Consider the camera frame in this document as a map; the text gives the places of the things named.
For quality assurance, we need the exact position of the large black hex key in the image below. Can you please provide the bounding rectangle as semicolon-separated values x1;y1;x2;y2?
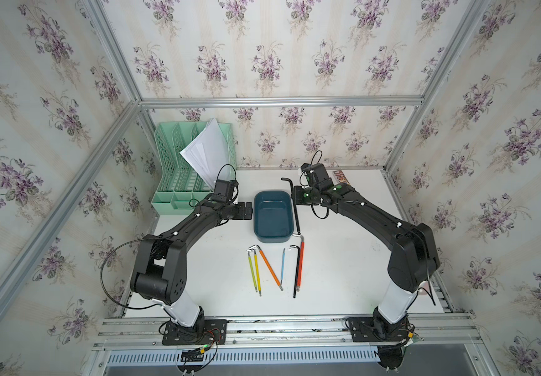
281;177;301;236

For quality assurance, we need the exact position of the thin black hex key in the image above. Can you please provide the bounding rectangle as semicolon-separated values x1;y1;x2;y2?
290;244;301;299

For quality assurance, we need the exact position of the red handled hex key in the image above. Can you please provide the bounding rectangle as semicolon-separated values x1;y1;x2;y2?
295;234;305;292

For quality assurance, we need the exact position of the orange handled hex key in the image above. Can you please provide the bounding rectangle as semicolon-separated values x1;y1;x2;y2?
247;244;284;291

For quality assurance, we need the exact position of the yellow handled hex key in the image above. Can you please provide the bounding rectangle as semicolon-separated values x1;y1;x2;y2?
250;248;262;296

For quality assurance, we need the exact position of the blue handled hex key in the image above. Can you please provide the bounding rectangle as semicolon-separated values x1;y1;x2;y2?
279;248;286;289

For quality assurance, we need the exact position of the green handled hex key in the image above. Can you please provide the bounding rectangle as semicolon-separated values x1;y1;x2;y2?
247;249;259;293

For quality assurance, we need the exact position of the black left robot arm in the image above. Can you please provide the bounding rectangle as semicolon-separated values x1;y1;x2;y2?
129;199;253;335

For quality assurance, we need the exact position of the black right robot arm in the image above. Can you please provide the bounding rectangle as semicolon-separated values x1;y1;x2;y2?
295;184;441;343

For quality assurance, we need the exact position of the dark teal storage box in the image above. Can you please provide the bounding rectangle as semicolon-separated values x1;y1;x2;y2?
253;191;295;244

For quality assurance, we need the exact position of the green plastic desk organizer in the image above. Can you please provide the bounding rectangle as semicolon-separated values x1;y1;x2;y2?
151;122;237;216

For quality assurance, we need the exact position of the white paper stack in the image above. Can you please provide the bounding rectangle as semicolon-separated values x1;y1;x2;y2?
180;118;231;190

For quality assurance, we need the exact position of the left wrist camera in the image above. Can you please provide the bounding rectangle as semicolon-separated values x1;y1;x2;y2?
210;180;238;204

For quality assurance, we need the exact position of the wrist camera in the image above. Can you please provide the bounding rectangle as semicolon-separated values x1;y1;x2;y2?
301;163;334;191
210;180;238;204

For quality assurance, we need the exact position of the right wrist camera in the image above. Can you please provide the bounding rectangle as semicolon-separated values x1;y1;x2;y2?
301;163;334;191

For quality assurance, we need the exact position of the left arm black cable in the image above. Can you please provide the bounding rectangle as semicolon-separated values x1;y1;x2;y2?
100;238;164;311

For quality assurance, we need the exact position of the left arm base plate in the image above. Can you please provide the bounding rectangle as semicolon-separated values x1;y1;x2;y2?
159;319;228;346

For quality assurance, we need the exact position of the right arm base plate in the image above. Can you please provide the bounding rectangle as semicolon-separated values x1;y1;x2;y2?
346;316;415;343

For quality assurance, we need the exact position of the aluminium mounting rail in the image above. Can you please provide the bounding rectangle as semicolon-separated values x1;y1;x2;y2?
93;313;483;350

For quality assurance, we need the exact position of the white slotted cable duct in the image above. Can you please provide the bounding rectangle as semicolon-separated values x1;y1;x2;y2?
107;346;379;368

